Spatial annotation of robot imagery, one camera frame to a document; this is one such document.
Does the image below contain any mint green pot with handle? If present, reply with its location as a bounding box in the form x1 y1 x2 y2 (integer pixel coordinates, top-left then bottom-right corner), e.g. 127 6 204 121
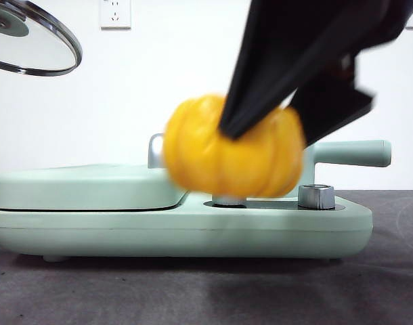
300 139 393 192

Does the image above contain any yellow toy pumpkin green stem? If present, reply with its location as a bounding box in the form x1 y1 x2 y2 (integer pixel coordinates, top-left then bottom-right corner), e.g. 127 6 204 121
162 93 307 199

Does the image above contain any mint green cover silver handle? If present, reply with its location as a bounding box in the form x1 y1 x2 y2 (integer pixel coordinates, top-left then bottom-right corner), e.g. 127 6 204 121
0 133 190 211

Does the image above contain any glass lid with green knob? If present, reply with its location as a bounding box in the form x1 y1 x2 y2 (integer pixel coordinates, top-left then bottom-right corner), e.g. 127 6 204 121
0 0 83 76

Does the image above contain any mint green breakfast machine base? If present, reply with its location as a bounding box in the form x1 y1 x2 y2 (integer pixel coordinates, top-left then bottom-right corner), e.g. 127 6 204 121
0 189 374 263

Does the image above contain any silver control knob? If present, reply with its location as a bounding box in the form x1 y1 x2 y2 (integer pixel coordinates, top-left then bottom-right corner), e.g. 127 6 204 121
297 184 335 209
212 193 247 207

